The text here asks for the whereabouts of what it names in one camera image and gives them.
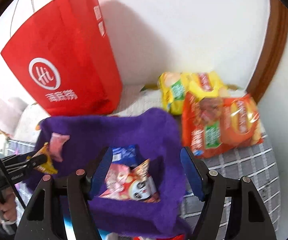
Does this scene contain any yellow snack packet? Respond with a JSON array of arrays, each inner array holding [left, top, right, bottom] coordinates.
[[27, 142, 58, 175]]

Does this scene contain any small pink snack packet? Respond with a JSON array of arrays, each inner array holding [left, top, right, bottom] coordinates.
[[49, 133, 70, 163]]

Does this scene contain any pink cartoon snack packet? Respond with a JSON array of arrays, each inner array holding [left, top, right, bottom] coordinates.
[[100, 164, 130, 200]]

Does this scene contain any red panda snack packet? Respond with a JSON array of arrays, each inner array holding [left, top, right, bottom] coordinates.
[[126, 159, 160, 203]]

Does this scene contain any blue snack packet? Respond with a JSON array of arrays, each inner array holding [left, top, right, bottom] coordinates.
[[112, 145, 139, 167]]

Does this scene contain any person's left hand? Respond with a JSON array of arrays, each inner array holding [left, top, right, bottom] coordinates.
[[0, 187, 17, 224]]

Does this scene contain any white Miniso plastic bag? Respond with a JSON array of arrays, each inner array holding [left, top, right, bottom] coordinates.
[[0, 98, 28, 137]]

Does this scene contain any grey checked tablecloth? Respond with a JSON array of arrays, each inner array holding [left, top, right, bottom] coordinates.
[[5, 129, 282, 240]]

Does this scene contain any orange chips bag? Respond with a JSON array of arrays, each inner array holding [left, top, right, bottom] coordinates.
[[181, 92, 263, 158]]

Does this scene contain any red paper shopping bag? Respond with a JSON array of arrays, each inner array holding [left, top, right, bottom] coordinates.
[[1, 0, 122, 116]]

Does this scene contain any purple towel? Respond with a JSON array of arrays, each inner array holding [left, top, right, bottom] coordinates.
[[35, 108, 191, 238]]

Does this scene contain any yellow chips bag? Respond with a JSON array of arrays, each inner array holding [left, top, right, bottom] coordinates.
[[157, 71, 229, 115]]

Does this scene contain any brown wooden door frame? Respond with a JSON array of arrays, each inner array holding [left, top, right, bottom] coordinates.
[[246, 0, 288, 103]]

